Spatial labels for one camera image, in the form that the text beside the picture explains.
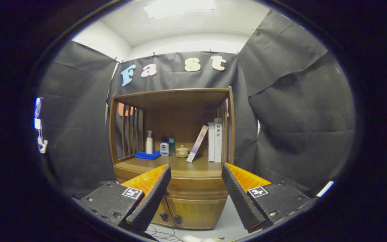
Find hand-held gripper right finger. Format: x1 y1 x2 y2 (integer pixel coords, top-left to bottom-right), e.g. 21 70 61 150
221 162 311 234

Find brown wooden drawer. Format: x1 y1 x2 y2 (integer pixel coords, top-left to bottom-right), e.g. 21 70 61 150
116 170 228 199

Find wooden countertop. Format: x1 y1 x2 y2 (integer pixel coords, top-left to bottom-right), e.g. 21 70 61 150
114 148 227 178

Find white hanging device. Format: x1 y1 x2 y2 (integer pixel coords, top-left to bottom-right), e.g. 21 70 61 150
34 97 48 154

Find white book with black lettering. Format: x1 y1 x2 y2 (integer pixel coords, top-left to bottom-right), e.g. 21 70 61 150
214 118 222 163

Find lilac book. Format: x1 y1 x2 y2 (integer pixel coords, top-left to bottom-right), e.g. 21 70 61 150
186 125 209 163

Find white rounded object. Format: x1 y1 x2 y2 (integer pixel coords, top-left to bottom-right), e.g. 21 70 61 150
182 235 214 242

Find brown wooden cabinet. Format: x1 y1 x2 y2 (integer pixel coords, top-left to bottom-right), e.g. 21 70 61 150
109 86 236 230

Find white pump bottle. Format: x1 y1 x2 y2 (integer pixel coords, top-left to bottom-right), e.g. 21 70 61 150
146 130 154 154

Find black cables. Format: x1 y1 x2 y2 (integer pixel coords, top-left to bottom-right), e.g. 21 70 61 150
145 224 184 242

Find wooden cabinet door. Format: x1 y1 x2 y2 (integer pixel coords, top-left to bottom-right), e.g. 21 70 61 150
152 197 177 228
172 198 227 230

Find blue folded cloth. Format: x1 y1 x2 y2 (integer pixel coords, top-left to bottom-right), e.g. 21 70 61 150
135 150 161 160

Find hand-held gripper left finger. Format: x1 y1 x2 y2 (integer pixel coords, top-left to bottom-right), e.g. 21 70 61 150
74 164 172 232

